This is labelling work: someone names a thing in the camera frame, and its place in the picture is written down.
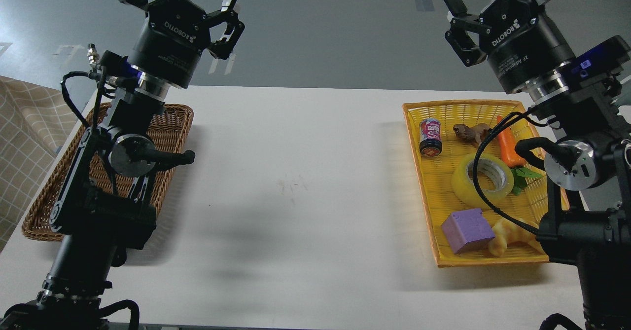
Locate toy croissant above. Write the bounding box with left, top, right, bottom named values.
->
left=488, top=218, right=545, bottom=257

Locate purple cube block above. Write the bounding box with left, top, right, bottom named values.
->
left=440, top=207, right=496, bottom=255

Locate brown wicker basket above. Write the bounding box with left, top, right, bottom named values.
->
left=22, top=105, right=194, bottom=242

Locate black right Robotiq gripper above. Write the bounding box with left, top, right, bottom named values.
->
left=443, top=0, right=575, bottom=93

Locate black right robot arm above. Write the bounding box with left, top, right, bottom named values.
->
left=444, top=0, right=631, bottom=330

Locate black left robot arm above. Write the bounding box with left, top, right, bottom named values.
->
left=1, top=0, right=245, bottom=330

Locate beige checkered cloth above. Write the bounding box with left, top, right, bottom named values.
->
left=0, top=76, right=77, bottom=248

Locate brown toy lion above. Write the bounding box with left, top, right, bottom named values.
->
left=453, top=123, right=491, bottom=148

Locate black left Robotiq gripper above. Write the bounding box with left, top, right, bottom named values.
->
left=118, top=0, right=245, bottom=89

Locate small drink can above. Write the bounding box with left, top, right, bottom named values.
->
left=419, top=118, right=443, bottom=157

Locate yellow plastic basket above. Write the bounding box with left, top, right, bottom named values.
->
left=402, top=99, right=549, bottom=268

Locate yellow tape roll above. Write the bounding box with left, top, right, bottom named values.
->
left=451, top=153, right=515, bottom=209

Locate orange toy carrot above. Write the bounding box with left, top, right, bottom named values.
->
left=496, top=128, right=543, bottom=195

